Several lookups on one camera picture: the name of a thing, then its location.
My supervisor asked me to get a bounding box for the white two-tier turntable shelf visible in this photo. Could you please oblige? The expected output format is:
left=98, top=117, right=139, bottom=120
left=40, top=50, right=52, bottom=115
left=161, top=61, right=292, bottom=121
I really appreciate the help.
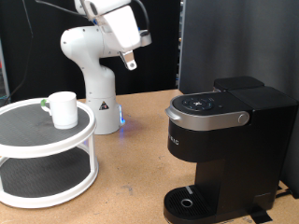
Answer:
left=0, top=97, right=100, bottom=209

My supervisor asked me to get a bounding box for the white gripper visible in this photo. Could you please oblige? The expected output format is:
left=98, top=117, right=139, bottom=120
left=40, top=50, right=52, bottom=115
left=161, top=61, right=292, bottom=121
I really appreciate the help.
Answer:
left=98, top=5, right=143, bottom=71

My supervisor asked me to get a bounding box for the black Keurig coffee machine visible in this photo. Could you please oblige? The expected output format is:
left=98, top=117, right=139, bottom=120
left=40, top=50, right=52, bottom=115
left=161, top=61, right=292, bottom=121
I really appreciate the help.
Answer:
left=163, top=76, right=299, bottom=224

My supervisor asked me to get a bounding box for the metal rack frame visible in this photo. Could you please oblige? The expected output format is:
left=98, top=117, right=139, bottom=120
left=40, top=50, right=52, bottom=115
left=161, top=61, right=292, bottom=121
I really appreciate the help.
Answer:
left=0, top=36, right=10, bottom=105

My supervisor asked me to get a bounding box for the black power cord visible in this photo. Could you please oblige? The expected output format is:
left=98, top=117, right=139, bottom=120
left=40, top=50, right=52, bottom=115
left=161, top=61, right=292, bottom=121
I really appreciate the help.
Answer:
left=275, top=186, right=295, bottom=199

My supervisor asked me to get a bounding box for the black tape strip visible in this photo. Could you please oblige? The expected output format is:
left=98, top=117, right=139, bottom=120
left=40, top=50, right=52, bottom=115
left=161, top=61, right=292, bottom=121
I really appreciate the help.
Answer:
left=249, top=206, right=274, bottom=224

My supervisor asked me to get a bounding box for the white mug green-taped handle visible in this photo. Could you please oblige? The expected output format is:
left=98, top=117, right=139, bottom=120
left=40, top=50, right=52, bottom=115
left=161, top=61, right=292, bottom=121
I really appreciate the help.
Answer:
left=40, top=91, right=78, bottom=130

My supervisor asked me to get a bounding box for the gray partition panel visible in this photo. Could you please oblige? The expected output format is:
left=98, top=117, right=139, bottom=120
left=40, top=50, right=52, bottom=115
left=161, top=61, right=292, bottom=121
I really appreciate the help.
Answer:
left=178, top=0, right=299, bottom=197

